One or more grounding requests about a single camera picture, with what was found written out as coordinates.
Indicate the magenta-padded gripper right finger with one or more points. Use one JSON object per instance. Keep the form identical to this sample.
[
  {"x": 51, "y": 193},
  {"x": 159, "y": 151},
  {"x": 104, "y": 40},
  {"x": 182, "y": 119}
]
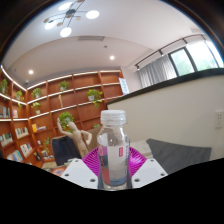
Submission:
[{"x": 150, "y": 173}]

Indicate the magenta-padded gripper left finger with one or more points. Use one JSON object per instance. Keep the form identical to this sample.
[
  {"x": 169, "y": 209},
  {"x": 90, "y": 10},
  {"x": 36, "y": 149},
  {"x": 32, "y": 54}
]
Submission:
[{"x": 78, "y": 173}]

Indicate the clear plastic water bottle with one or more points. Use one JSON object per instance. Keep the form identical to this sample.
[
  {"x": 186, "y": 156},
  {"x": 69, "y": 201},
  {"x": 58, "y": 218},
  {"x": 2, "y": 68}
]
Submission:
[{"x": 113, "y": 156}]

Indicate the dark box with orange print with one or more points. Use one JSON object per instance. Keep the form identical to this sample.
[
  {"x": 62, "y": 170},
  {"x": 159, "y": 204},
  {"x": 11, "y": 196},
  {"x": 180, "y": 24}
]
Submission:
[{"x": 58, "y": 170}]

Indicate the dark blue chair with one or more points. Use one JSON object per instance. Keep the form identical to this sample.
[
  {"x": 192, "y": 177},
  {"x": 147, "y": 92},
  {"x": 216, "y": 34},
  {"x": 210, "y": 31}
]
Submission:
[{"x": 65, "y": 150}]

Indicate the wooden artist mannequin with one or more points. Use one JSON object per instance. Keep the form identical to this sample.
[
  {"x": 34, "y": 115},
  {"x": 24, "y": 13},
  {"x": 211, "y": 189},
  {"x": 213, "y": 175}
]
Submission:
[{"x": 77, "y": 136}]

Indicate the tan chair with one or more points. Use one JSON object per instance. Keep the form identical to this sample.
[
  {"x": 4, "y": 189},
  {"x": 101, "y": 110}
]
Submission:
[{"x": 95, "y": 138}]

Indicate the wooden bookshelf unit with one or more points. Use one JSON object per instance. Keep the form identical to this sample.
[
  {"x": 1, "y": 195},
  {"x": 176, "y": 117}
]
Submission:
[{"x": 66, "y": 96}]

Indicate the white sign board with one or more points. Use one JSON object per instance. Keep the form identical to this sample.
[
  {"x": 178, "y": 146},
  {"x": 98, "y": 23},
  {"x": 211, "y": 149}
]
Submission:
[{"x": 124, "y": 86}]

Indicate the grey curtain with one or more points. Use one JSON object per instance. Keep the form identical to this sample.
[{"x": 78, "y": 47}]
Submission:
[{"x": 156, "y": 71}]

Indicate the recessed ceiling spotlight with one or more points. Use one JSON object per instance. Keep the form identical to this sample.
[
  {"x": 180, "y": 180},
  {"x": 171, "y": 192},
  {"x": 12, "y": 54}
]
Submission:
[
  {"x": 112, "y": 57},
  {"x": 30, "y": 71}
]

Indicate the window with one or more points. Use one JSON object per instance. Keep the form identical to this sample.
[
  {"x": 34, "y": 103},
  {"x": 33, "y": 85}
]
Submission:
[{"x": 196, "y": 58}]

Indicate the ceiling air vent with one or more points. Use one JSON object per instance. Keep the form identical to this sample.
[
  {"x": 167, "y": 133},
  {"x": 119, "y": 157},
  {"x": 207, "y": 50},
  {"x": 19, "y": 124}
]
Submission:
[{"x": 91, "y": 38}]

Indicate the branched ceiling lamp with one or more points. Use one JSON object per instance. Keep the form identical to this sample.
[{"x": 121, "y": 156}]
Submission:
[{"x": 65, "y": 32}]

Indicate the white wall socket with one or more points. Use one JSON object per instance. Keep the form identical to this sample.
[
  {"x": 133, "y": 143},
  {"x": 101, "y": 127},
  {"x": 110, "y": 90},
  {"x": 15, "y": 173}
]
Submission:
[{"x": 220, "y": 119}]

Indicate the black curtain rail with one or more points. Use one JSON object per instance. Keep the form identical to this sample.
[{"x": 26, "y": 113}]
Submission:
[{"x": 160, "y": 51}]

